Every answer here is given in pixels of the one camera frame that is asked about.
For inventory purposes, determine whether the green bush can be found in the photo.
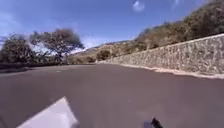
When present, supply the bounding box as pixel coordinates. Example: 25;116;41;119
95;49;112;62

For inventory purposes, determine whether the grey asphalt road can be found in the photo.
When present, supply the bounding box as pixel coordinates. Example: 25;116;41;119
0;63;224;128

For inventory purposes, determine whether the broad crowned tree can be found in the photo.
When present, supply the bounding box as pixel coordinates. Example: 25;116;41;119
29;28;85;64

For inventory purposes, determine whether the pale roadside gutter strip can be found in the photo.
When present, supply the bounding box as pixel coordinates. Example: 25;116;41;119
96;61;224;80

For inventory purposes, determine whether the scrub covered hillside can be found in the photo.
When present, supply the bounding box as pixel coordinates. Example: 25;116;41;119
68;0;224;65

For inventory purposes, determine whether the robot's own part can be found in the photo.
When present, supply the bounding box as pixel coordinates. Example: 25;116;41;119
150;117;164;128

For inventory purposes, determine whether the low dark roadside barrier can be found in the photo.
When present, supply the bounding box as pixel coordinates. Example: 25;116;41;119
0;61;68;74

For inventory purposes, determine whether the dark bushy tree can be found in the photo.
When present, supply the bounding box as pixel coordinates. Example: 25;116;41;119
0;34;36;65

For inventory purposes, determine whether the grey stone retaining wall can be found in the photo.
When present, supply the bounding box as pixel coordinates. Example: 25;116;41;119
103;33;224;76

